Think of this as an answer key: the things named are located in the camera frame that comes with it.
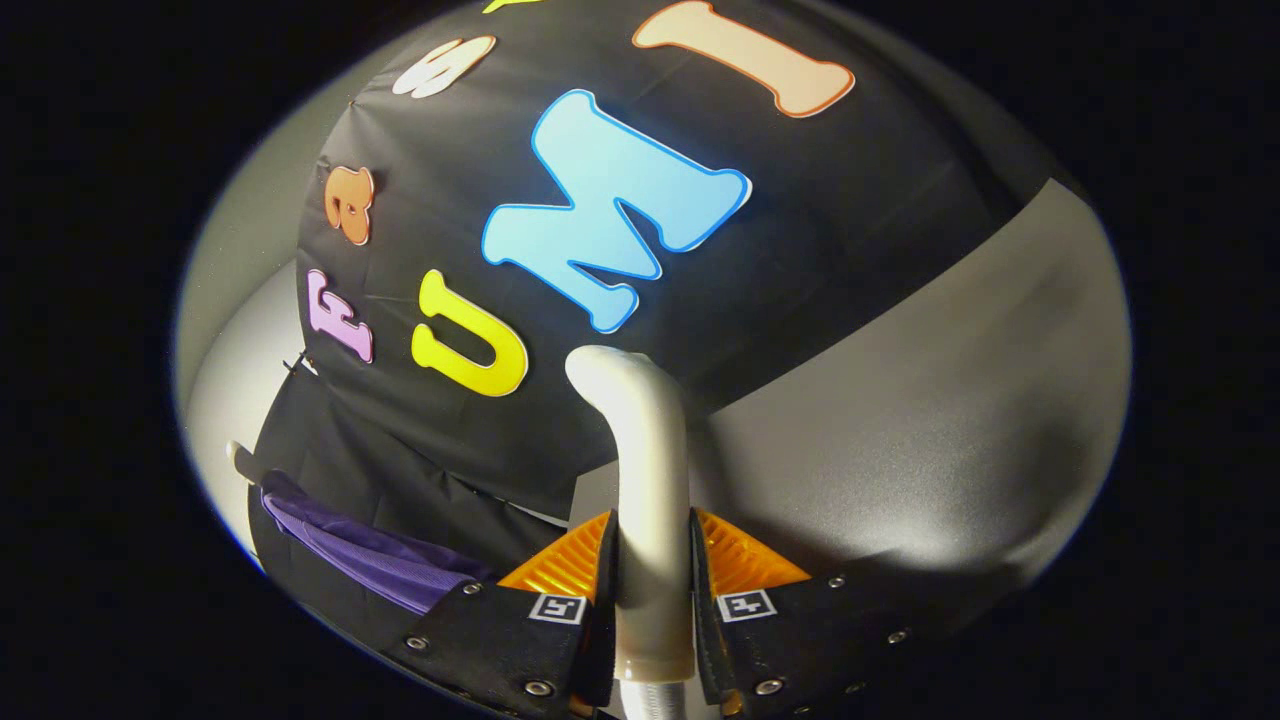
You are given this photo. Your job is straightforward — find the white garment steamer handle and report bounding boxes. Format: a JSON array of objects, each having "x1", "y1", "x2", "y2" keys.
[{"x1": 565, "y1": 345, "x2": 698, "y2": 684}]

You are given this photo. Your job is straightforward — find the black backdrop cloth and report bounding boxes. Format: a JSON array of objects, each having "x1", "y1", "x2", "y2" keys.
[{"x1": 248, "y1": 0, "x2": 1061, "y2": 601}]

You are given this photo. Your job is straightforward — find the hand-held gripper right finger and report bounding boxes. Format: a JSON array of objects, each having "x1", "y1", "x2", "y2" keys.
[{"x1": 690, "y1": 507, "x2": 941, "y2": 719}]

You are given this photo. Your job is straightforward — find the beige cabinet with dark top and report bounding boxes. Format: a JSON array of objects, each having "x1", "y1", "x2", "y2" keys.
[{"x1": 570, "y1": 178, "x2": 1133, "y2": 621}]

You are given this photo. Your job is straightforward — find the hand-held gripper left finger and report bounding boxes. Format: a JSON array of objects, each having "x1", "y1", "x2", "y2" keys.
[{"x1": 385, "y1": 510, "x2": 621, "y2": 719}]

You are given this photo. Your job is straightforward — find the purple corduroy jacket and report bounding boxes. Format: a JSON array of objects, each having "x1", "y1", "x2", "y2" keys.
[{"x1": 262, "y1": 470, "x2": 491, "y2": 615}]

